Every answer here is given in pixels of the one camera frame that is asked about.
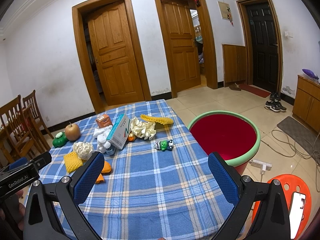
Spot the yellow foam net piece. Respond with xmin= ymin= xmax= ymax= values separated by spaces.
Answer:
xmin=63 ymin=151 xmax=83 ymax=173

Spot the small paper ball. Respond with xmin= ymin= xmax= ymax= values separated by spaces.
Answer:
xmin=73 ymin=142 xmax=94 ymax=161

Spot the orange peel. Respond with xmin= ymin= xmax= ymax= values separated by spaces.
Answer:
xmin=95 ymin=161 xmax=112 ymax=184

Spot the white tissue wad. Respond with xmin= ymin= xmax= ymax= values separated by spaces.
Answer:
xmin=93 ymin=125 xmax=113 ymax=153

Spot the orange cardboard box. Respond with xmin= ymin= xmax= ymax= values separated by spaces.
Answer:
xmin=95 ymin=114 xmax=113 ymax=128

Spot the white teal medicine box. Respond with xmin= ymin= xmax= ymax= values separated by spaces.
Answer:
xmin=107 ymin=114 xmax=131 ymax=150

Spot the green striped toy figure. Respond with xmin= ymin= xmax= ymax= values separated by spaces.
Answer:
xmin=154 ymin=139 xmax=174 ymax=151

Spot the cream paper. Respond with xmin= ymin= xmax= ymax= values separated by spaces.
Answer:
xmin=130 ymin=117 xmax=156 ymax=140

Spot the person left hand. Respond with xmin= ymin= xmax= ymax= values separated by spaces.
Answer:
xmin=1 ymin=190 xmax=25 ymax=231

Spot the white smartphone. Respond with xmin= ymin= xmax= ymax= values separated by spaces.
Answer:
xmin=289 ymin=192 xmax=306 ymax=239

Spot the wooden chair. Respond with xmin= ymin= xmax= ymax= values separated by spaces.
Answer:
xmin=1 ymin=95 xmax=50 ymax=164

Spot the orange plastic stool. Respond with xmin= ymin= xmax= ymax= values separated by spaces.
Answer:
xmin=246 ymin=174 xmax=311 ymax=239

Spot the white power strip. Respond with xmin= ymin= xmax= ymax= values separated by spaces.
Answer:
xmin=249 ymin=159 xmax=272 ymax=175

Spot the green toy pepper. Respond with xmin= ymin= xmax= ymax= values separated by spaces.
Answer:
xmin=53 ymin=132 xmax=68 ymax=148

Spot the red apple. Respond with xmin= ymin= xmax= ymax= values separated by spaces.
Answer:
xmin=65 ymin=122 xmax=81 ymax=141

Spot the grey floor mat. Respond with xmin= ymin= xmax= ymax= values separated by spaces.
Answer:
xmin=277 ymin=116 xmax=319 ymax=155

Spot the red bin with green rim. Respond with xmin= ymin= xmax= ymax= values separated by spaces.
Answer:
xmin=188 ymin=110 xmax=261 ymax=174

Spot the black sneakers pair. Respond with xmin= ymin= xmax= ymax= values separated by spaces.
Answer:
xmin=265 ymin=93 xmax=287 ymax=113

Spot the wooden sideboard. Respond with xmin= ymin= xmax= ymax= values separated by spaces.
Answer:
xmin=292 ymin=75 xmax=320 ymax=132

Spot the blue plaid tablecloth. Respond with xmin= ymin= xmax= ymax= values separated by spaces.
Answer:
xmin=24 ymin=99 xmax=241 ymax=240

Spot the red door mat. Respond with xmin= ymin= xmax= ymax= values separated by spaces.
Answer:
xmin=239 ymin=83 xmax=271 ymax=98

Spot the brown slipper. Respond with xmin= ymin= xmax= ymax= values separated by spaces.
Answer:
xmin=229 ymin=83 xmax=241 ymax=91

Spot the left wooden door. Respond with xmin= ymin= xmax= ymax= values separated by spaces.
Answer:
xmin=88 ymin=1 xmax=144 ymax=105

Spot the wooden door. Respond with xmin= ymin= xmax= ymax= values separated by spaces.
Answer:
xmin=88 ymin=1 xmax=144 ymax=105
xmin=162 ymin=0 xmax=201 ymax=92

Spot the purple bag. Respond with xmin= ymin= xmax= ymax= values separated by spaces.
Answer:
xmin=302 ymin=69 xmax=319 ymax=80

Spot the wooden shoe cabinet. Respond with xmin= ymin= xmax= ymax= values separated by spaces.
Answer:
xmin=222 ymin=44 xmax=247 ymax=87

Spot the black entrance door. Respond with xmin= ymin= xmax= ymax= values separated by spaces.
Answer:
xmin=246 ymin=2 xmax=279 ymax=93

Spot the middle wooden door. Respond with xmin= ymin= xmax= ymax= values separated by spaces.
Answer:
xmin=162 ymin=0 xmax=201 ymax=92

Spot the grey cable bundle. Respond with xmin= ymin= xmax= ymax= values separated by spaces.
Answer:
xmin=260 ymin=129 xmax=320 ymax=193

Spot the wall electrical panel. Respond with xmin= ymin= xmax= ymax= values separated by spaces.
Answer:
xmin=218 ymin=1 xmax=233 ymax=22

